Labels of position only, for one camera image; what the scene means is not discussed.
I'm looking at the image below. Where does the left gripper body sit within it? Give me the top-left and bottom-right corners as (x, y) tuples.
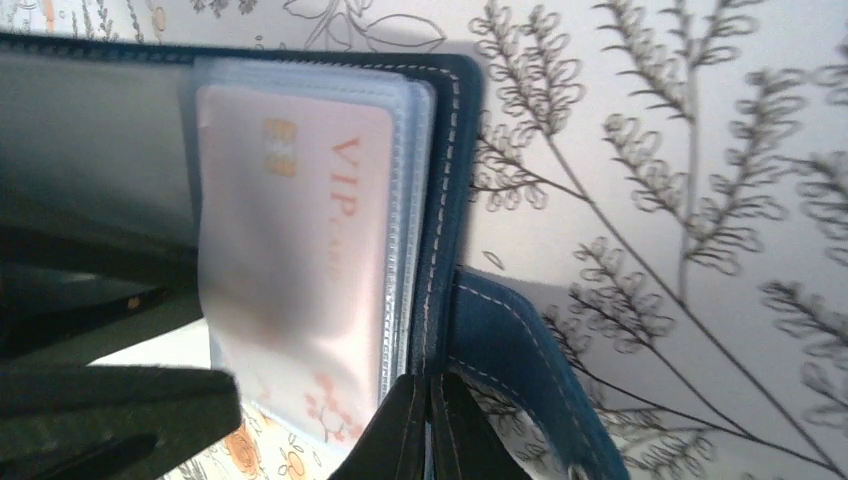
(1, 225), (201, 361)

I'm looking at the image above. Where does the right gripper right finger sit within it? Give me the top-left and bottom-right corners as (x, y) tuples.
(330, 372), (529, 480)

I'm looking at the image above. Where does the white vip chip card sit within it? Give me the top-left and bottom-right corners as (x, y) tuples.
(197, 85), (394, 447)

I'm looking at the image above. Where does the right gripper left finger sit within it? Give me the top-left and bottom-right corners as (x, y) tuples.
(1, 365), (242, 479)

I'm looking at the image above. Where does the blue card holder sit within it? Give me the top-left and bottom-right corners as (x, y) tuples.
(1, 33), (628, 479)

